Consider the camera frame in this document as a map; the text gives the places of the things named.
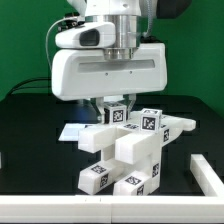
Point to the white L-shaped border wall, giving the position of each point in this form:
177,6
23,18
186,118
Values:
207,208

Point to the white chair backrest part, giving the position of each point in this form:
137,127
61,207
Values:
131,143

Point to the white chair seat part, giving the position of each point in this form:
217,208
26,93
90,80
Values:
146,165

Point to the white base tag plate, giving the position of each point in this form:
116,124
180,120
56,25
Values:
70,131

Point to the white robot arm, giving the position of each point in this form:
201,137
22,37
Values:
107,54

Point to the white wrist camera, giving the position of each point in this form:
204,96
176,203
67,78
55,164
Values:
88,36

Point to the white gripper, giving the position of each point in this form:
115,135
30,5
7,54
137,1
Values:
81,74

